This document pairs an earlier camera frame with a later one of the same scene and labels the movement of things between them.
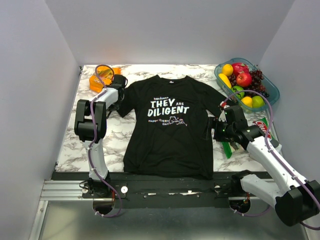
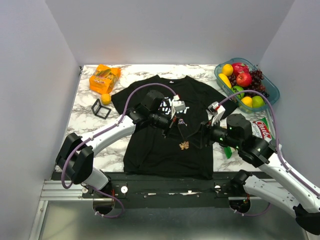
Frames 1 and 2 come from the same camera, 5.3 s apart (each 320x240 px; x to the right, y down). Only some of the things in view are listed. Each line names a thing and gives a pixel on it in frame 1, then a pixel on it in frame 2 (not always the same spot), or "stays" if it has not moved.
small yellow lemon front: x=247 y=100 stays
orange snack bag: x=103 y=77 stays
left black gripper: x=114 y=107 -> x=169 y=125
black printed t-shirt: x=168 y=127 stays
